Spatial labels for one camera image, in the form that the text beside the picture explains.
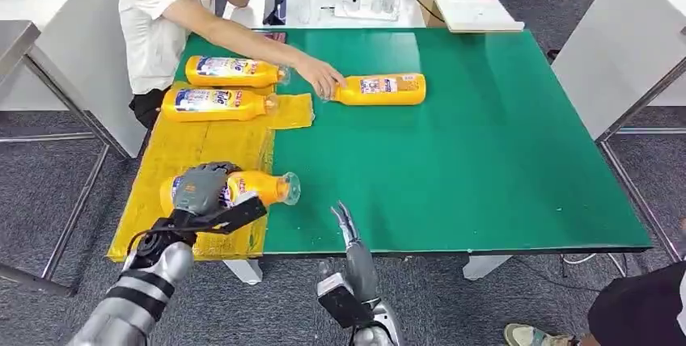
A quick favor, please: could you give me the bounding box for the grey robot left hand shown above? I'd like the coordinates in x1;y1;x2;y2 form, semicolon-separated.
172;161;243;217

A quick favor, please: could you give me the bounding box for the person's right hand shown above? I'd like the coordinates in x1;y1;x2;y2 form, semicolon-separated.
294;56;349;103

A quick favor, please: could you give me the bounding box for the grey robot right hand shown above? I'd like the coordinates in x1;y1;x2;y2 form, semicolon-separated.
330;201;383;306

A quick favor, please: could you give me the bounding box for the orange drink bottle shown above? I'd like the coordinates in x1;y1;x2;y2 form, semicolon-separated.
159;170;302;217
184;55;291;90
160;87;280;124
320;73;428;108

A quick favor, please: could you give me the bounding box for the yellow sheet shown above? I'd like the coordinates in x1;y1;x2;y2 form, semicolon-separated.
107;81;316;264

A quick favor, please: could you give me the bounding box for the seated person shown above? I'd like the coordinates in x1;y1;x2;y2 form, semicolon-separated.
114;0;349;131

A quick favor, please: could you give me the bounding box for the white power strip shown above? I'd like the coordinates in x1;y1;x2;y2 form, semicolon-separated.
332;0;401;22

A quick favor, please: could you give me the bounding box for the white table leg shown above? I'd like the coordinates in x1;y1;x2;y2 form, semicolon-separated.
223;259;265;286
463;255;514;282

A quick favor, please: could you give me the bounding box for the green table mat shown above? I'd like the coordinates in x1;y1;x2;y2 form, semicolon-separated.
174;27;654;255

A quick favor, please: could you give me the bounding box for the white foam sheet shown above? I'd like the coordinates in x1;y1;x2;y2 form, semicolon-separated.
430;0;527;33

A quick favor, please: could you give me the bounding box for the person's shoe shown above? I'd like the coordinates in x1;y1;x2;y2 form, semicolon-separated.
503;323;578;346

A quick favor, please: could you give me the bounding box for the standing person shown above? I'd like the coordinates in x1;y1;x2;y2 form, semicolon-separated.
503;259;686;346

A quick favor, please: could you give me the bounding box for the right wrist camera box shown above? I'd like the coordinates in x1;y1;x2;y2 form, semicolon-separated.
315;272;377;330

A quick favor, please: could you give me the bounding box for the steel frame table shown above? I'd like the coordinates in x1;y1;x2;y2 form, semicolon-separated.
0;19;112;298

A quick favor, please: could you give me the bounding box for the white floor cable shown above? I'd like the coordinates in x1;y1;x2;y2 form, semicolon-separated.
561;253;629;279

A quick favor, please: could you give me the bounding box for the white desk with steel frame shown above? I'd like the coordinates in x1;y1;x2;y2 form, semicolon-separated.
550;0;686;262

